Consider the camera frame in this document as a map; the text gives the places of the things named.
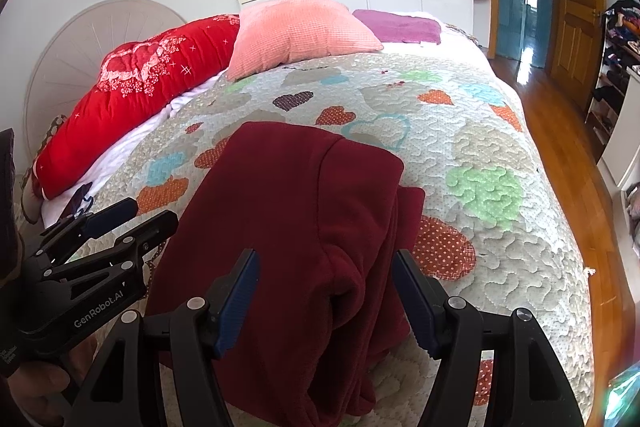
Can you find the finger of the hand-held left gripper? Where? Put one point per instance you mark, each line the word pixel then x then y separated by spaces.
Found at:
pixel 112 213
pixel 145 234

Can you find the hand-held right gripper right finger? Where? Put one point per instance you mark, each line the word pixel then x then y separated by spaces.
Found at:
pixel 422 307

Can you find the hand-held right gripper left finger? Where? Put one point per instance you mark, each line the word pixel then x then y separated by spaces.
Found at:
pixel 235 302

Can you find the dark red fleece garment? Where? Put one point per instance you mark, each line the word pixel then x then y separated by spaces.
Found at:
pixel 300 232

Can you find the person's left hand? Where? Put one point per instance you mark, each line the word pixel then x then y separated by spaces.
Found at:
pixel 30 389

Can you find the dark small cloth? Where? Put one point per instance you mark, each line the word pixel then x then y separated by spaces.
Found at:
pixel 75 202

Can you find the white bed sheet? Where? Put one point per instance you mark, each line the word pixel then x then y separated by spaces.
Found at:
pixel 130 137

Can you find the polka dot pillow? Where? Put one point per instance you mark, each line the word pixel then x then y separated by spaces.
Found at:
pixel 35 187

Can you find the red embroidered pillow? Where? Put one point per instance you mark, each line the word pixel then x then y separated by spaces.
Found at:
pixel 125 97

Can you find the round beige headboard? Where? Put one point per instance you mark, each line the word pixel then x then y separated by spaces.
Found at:
pixel 75 42

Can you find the heart-patterned quilted bedspread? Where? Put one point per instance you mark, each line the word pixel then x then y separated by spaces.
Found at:
pixel 500 132

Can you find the pink ribbed pillow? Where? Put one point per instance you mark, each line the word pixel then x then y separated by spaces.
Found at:
pixel 300 32

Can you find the white cabinet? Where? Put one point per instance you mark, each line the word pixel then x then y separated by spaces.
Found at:
pixel 625 132

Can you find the purple towel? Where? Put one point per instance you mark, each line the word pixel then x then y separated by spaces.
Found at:
pixel 400 27

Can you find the cluttered shoe rack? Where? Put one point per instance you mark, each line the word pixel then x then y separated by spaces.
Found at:
pixel 617 57

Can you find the wooden door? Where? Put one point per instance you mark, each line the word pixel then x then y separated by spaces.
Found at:
pixel 580 7

